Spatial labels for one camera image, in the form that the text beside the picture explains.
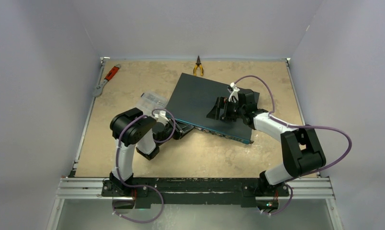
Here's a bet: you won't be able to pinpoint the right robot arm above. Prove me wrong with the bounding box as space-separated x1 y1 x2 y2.
206 86 326 195

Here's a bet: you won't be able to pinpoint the yellow handled pliers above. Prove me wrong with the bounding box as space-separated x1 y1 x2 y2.
193 56 204 76

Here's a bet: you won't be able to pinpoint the aluminium frame rail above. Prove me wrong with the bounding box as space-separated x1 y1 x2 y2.
56 178 335 199

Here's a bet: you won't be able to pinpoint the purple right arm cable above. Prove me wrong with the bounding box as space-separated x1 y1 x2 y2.
234 75 353 217

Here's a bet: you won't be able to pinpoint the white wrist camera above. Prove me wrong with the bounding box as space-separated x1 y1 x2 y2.
227 82 240 103
153 110 169 125

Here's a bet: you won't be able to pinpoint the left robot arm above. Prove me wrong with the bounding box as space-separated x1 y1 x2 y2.
109 107 194 196

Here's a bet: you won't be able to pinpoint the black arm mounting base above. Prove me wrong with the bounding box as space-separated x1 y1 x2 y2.
102 177 289 208

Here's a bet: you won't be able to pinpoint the clear plastic organizer box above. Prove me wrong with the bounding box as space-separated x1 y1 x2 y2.
136 91 168 116

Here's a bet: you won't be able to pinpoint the red handled adjustable wrench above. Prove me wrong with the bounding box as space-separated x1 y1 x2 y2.
92 64 121 97

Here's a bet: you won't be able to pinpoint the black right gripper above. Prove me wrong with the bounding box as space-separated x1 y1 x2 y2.
207 96 245 122

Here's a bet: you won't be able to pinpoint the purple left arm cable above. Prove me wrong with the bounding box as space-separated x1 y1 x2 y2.
111 108 177 224

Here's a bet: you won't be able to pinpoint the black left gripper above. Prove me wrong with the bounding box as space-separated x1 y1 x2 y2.
157 116 194 146

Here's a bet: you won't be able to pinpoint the dark grey network switch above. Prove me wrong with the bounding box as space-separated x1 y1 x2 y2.
166 73 253 144

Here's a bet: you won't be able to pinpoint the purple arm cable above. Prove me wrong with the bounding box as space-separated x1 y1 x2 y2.
111 108 177 224
234 75 353 217

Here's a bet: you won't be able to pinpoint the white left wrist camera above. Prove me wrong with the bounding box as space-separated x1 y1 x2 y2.
153 110 169 125

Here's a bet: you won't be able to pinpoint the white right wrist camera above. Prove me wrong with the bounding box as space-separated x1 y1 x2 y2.
227 82 240 103

